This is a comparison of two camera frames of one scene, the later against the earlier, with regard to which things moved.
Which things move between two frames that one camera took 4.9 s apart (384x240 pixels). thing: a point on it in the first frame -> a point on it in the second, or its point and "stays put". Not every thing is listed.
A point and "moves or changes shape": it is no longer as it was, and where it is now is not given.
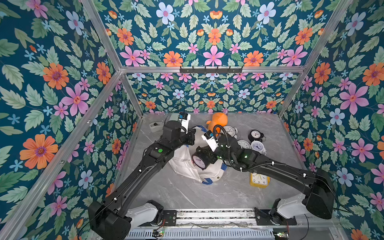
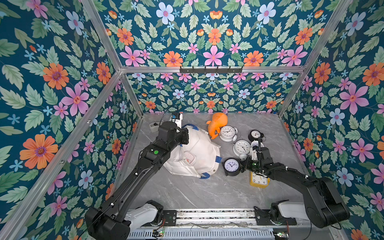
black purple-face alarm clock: x=203 y=156 -> x=232 y=167
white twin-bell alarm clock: x=258 y=146 stays put
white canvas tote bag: x=182 y=163 moves or changes shape
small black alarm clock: x=255 y=135 stays put
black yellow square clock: x=259 y=180 stays put
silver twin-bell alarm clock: x=230 y=130 stays put
